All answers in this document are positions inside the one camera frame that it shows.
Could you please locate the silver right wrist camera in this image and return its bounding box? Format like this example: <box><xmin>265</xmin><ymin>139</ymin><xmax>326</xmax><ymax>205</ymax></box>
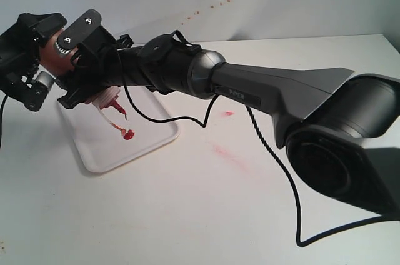
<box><xmin>35</xmin><ymin>71</ymin><xmax>55</xmax><ymax>91</ymax></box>

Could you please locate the red sauce squeeze bottle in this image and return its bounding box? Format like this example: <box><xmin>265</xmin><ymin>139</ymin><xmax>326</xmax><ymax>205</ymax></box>
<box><xmin>39</xmin><ymin>29</ymin><xmax>131</xmax><ymax>133</ymax></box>

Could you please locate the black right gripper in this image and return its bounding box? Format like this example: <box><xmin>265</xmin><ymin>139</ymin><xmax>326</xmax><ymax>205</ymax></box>
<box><xmin>1</xmin><ymin>9</ymin><xmax>131</xmax><ymax>112</ymax></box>

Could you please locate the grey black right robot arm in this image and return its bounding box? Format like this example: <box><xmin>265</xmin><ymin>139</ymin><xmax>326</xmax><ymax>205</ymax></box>
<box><xmin>1</xmin><ymin>9</ymin><xmax>399</xmax><ymax>219</ymax></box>

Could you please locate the red sauce blob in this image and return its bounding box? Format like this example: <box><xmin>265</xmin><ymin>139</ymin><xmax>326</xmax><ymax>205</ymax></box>
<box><xmin>121</xmin><ymin>129</ymin><xmax>135</xmax><ymax>140</ymax></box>

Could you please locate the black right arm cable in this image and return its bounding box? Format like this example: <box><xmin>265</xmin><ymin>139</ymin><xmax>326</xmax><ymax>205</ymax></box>
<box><xmin>123</xmin><ymin>83</ymin><xmax>391</xmax><ymax>249</ymax></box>

